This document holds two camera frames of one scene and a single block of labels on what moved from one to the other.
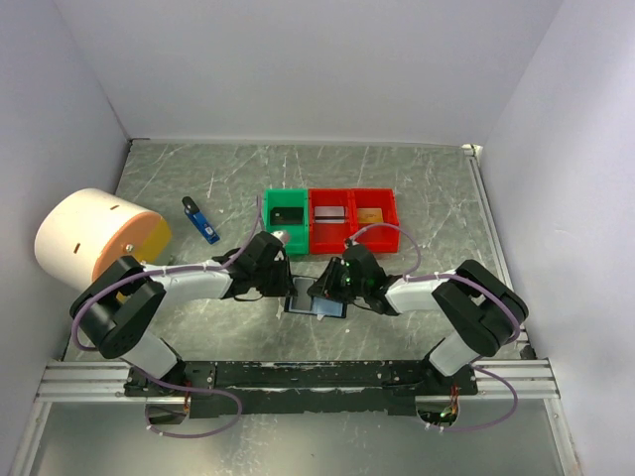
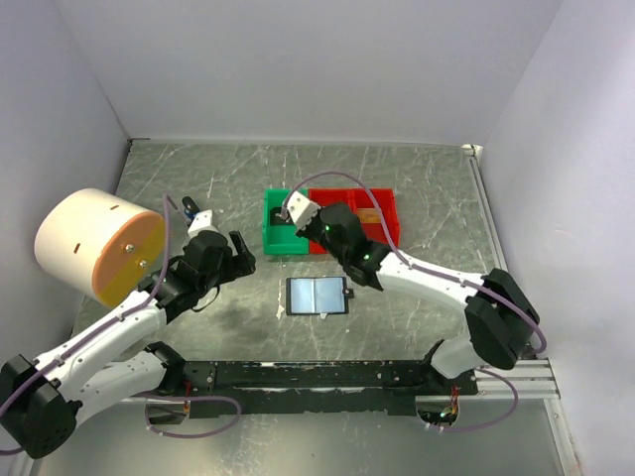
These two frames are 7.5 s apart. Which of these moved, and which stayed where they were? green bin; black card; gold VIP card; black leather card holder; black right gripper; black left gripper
Moved: black right gripper; black left gripper
Stayed: gold VIP card; black leather card holder; green bin; black card
